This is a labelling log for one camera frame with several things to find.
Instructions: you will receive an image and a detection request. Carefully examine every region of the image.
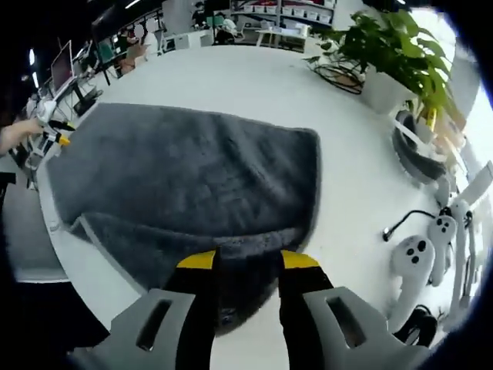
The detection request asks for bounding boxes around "grey textured towel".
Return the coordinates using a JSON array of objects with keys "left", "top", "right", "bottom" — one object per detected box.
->
[{"left": 45, "top": 102, "right": 324, "bottom": 341}]

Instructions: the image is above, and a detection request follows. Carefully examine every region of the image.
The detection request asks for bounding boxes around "white office desk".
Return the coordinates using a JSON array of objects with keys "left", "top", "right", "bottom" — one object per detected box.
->
[
  {"left": 255, "top": 25, "right": 310, "bottom": 52},
  {"left": 36, "top": 72, "right": 105, "bottom": 116}
]

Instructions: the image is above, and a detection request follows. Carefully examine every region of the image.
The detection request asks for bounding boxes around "teal panel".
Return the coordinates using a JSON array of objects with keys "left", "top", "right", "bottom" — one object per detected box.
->
[{"left": 97, "top": 39, "right": 117, "bottom": 65}]

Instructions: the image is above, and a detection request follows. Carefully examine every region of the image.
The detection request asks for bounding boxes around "black round object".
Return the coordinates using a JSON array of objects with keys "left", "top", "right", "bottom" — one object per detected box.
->
[{"left": 398, "top": 304, "right": 440, "bottom": 347}]

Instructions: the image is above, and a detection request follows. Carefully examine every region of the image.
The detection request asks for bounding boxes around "black display on stand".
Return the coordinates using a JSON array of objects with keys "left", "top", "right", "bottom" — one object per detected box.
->
[{"left": 91, "top": 7, "right": 129, "bottom": 87}]

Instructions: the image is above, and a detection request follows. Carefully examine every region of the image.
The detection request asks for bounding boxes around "white office chair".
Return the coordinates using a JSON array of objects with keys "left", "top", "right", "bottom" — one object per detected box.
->
[{"left": 153, "top": 17, "right": 175, "bottom": 56}]

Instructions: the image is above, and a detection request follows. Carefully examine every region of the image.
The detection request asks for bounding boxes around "white cabinet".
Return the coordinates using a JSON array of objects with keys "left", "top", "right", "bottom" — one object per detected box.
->
[{"left": 165, "top": 30, "right": 213, "bottom": 53}]

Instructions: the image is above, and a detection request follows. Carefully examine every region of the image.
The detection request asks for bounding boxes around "grey headset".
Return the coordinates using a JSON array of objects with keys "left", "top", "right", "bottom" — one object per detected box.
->
[{"left": 391, "top": 109, "right": 450, "bottom": 186}]

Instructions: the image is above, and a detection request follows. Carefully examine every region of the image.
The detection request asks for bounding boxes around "small yellow object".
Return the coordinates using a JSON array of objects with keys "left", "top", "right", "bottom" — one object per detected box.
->
[{"left": 423, "top": 106, "right": 440, "bottom": 129}]

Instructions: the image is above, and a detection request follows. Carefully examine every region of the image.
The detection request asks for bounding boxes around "white plant pot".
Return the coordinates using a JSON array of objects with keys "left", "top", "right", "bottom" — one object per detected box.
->
[{"left": 364, "top": 63, "right": 419, "bottom": 115}]

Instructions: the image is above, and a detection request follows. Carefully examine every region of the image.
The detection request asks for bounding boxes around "shelf of white storage boxes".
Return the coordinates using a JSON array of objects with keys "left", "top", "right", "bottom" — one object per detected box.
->
[{"left": 230, "top": 0, "right": 337, "bottom": 26}]

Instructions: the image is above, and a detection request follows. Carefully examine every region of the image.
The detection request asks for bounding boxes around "large green leafy plant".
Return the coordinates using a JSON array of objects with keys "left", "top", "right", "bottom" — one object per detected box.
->
[{"left": 304, "top": 9, "right": 463, "bottom": 125}]

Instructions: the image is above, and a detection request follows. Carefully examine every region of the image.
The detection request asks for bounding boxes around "grey gooseneck cable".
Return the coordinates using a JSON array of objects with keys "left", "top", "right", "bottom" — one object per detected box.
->
[{"left": 382, "top": 209, "right": 438, "bottom": 244}]

